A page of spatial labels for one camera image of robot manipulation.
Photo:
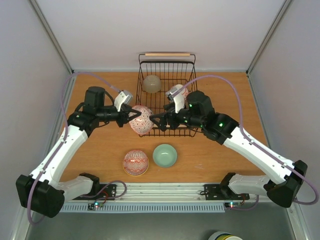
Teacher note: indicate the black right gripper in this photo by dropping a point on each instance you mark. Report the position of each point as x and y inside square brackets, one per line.
[169, 119]

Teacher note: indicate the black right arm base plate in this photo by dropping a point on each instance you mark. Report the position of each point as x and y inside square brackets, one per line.
[214, 192]

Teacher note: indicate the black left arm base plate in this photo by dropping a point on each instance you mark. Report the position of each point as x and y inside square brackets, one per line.
[109, 191]

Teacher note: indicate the beige leaf pattern bowl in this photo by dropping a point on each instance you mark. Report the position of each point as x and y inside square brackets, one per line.
[151, 84]

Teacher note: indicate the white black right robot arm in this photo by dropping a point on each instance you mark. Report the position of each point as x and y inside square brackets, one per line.
[281, 180]

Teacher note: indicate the white yellow blue container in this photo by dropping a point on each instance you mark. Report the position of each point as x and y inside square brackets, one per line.
[222, 235]

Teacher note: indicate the black wire dish rack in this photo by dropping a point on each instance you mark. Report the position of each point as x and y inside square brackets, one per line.
[172, 68]

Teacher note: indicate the mint green bowl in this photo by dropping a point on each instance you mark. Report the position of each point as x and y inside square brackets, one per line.
[165, 155]

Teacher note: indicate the red diamond pattern bowl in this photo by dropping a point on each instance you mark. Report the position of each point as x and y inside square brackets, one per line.
[142, 124]

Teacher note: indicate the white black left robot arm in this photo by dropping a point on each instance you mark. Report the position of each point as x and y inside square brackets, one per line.
[42, 191]

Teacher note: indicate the left small circuit board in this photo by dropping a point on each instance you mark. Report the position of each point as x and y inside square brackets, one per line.
[94, 206]

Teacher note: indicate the right small circuit board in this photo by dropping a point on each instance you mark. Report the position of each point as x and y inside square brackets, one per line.
[232, 205]

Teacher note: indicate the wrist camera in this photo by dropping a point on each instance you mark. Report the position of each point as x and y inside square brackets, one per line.
[177, 99]
[124, 97]

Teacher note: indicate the red zigzag pattern bowl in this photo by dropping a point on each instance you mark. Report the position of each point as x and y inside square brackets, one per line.
[135, 163]

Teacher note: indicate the small circuit board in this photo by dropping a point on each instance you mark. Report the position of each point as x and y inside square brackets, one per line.
[94, 206]
[232, 205]

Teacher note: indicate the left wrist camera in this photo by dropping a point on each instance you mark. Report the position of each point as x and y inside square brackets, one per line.
[124, 97]

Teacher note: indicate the slotted grey cable duct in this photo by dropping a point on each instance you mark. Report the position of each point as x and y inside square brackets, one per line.
[132, 208]

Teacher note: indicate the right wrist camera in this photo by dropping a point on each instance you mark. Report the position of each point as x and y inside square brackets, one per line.
[177, 99]

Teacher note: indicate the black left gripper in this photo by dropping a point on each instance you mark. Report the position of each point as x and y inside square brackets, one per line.
[124, 118]

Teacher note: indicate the orange floral white bowl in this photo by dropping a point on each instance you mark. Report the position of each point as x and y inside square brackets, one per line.
[184, 92]

